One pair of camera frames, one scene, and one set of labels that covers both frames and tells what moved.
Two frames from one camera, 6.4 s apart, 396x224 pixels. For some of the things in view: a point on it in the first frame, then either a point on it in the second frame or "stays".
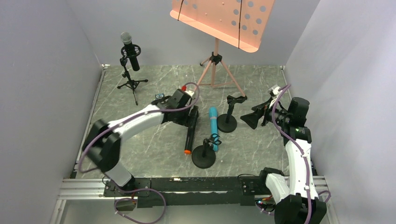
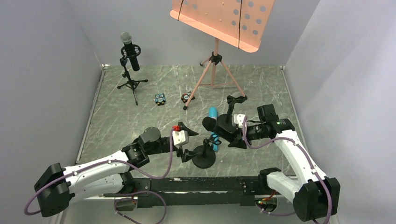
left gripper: (192, 115) → (180, 147)
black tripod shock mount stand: (130, 84) stays
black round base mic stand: (227, 122) stays
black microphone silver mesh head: (126, 38) stays
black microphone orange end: (193, 122) → (209, 123)
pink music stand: (240, 23) stays
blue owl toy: (159, 96) stays
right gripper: (265, 111) → (230, 133)
